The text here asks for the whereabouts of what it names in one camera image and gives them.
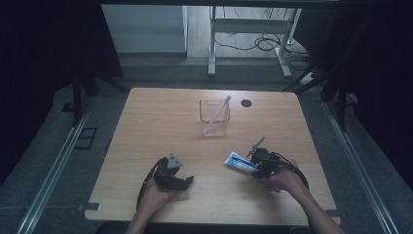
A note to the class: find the black round table grommet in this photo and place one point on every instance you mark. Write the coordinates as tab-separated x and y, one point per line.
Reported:
246	103

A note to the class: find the black metal stand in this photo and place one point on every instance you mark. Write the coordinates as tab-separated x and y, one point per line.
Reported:
341	97
77	97

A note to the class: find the person's left hand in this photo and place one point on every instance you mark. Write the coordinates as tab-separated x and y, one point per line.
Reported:
155	195

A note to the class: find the white power strip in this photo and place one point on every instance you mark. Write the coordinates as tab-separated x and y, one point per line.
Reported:
307	78

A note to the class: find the pink toothbrush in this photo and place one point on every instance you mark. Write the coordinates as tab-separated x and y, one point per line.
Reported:
221	109

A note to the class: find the clear plastic cup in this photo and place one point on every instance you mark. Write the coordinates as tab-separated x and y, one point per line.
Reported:
214	117

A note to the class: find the dark curtain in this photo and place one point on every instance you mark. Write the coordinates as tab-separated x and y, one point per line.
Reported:
42	48
383	65

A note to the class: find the aluminium floor rail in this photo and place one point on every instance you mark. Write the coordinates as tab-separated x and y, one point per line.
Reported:
354	169
55	169

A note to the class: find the white metal desk frame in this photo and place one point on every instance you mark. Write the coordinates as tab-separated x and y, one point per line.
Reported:
250	25

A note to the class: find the blue and white toothpaste tube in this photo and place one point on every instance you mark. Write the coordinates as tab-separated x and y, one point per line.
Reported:
240	162

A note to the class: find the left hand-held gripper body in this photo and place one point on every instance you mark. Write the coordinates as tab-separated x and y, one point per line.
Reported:
170	177

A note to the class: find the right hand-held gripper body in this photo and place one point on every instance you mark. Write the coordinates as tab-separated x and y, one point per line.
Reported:
267	162

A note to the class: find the person's right hand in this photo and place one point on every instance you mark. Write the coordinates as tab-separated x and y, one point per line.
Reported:
287	180

